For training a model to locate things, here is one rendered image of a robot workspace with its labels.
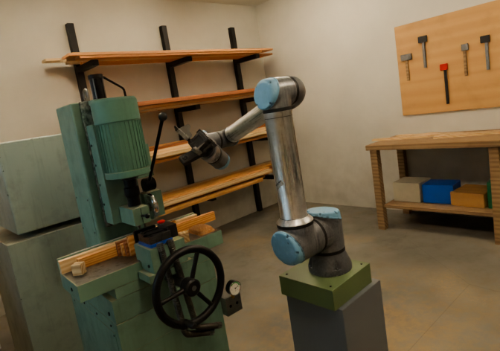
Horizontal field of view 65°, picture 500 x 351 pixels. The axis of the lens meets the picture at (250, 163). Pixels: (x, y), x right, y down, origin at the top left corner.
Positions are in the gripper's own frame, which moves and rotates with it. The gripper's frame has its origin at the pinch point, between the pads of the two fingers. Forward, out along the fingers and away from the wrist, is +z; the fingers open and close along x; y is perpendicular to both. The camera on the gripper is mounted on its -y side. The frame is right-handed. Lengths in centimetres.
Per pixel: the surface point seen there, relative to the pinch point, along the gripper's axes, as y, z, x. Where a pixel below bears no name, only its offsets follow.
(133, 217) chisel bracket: -34.2, 4.0, 14.6
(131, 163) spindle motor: -18.9, 14.3, 3.0
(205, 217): -19.7, -29.4, 19.5
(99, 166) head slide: -32.1, 10.2, -11.1
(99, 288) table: -52, 17, 35
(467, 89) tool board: 194, -241, 2
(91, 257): -54, 10, 19
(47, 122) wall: -102, -105, -199
